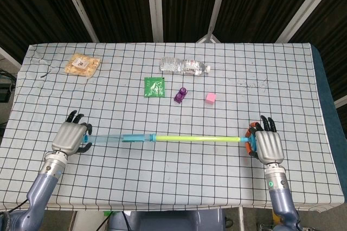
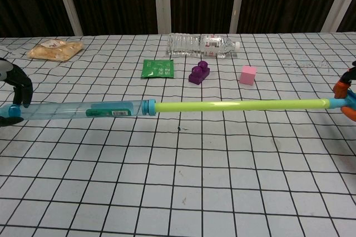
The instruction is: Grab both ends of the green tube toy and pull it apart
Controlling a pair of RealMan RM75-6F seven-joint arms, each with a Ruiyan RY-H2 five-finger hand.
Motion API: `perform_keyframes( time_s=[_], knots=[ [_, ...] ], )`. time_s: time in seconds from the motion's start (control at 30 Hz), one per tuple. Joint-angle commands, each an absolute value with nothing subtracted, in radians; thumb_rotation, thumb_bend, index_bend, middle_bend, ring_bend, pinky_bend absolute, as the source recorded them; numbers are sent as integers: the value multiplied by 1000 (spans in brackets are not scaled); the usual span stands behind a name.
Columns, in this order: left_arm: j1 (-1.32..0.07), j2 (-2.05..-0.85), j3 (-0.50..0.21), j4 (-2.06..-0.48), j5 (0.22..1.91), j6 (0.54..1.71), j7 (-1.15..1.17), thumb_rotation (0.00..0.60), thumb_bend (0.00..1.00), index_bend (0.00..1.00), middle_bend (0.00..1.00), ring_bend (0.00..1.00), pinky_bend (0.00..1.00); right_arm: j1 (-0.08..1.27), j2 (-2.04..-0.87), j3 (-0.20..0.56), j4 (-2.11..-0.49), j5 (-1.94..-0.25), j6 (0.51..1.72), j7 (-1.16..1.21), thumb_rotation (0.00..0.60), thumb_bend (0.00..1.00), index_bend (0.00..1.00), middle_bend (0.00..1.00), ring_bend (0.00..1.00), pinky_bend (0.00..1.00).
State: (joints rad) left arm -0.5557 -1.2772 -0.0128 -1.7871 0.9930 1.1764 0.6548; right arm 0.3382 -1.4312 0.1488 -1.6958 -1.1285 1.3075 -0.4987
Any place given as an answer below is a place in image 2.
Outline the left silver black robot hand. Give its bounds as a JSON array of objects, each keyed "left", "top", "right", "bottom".
[{"left": 0, "top": 58, "right": 34, "bottom": 129}]

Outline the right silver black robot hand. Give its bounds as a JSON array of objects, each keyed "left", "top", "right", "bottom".
[{"left": 333, "top": 60, "right": 356, "bottom": 122}]

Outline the blue green water pump toy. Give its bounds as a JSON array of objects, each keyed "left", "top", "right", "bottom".
[{"left": 0, "top": 88, "right": 356, "bottom": 122}]

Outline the yellow snack bag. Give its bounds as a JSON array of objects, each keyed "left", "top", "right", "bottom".
[{"left": 27, "top": 39, "right": 85, "bottom": 62}]

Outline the pink cube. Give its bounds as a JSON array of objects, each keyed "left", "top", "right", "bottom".
[{"left": 239, "top": 65, "right": 257, "bottom": 86}]

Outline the green foil sachet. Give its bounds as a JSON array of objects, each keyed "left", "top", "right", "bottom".
[{"left": 141, "top": 59, "right": 175, "bottom": 80}]

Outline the purple building block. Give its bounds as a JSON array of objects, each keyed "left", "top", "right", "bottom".
[{"left": 188, "top": 60, "right": 211, "bottom": 85}]

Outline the clear plastic water bottle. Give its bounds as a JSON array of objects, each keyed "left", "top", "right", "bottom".
[{"left": 166, "top": 33, "right": 241, "bottom": 59}]

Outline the checked grid tablecloth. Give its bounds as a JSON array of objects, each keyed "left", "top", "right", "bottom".
[{"left": 0, "top": 32, "right": 356, "bottom": 237}]

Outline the white frame post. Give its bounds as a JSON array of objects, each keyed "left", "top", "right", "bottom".
[
  {"left": 52, "top": 0, "right": 84, "bottom": 37},
  {"left": 230, "top": 0, "right": 248, "bottom": 34},
  {"left": 321, "top": 0, "right": 356, "bottom": 33},
  {"left": 153, "top": 0, "right": 171, "bottom": 35}
]

